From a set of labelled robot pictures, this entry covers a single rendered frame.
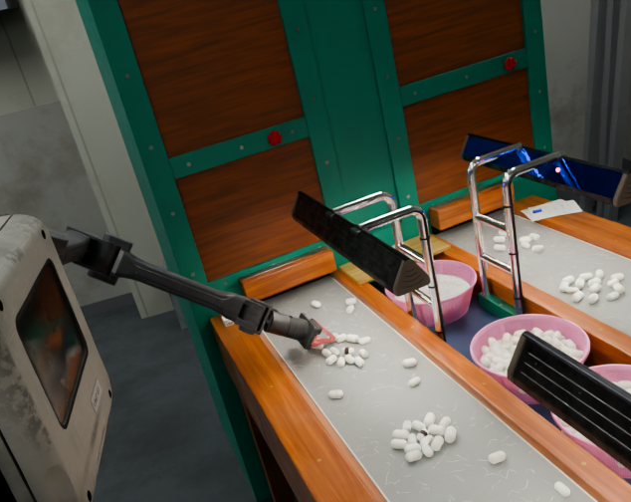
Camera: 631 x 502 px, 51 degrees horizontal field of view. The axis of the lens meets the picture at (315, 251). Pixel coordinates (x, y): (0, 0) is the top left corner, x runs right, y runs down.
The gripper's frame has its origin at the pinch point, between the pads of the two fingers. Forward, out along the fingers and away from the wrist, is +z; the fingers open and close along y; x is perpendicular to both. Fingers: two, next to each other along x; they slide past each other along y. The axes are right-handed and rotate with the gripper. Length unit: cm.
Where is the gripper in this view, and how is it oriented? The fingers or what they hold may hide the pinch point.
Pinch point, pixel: (331, 338)
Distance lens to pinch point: 179.0
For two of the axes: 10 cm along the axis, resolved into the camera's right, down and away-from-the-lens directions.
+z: 8.5, 2.9, 4.5
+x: -3.9, 9.1, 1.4
